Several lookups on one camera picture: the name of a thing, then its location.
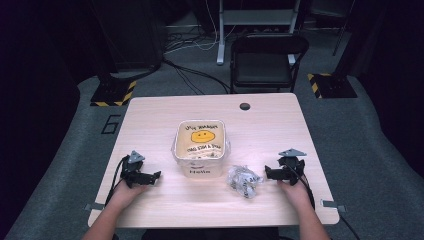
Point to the grey table bracket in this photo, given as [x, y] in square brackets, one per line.
[333, 204]
[93, 207]

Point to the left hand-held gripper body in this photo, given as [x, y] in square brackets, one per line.
[132, 167]

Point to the person's left hand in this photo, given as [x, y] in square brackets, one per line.
[125, 194]

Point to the black stand base striped tape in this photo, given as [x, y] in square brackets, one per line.
[331, 85]
[113, 91]

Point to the white bin with smiley face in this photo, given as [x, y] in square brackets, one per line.
[201, 148]

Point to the white metal desk frame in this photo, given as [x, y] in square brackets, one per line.
[255, 23]

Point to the black folding chair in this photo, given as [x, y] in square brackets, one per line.
[266, 63]

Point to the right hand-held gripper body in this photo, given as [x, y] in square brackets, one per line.
[292, 164]

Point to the clear plastic wrapper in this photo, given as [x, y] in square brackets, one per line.
[243, 181]

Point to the person's right hand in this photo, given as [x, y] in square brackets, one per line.
[294, 193]

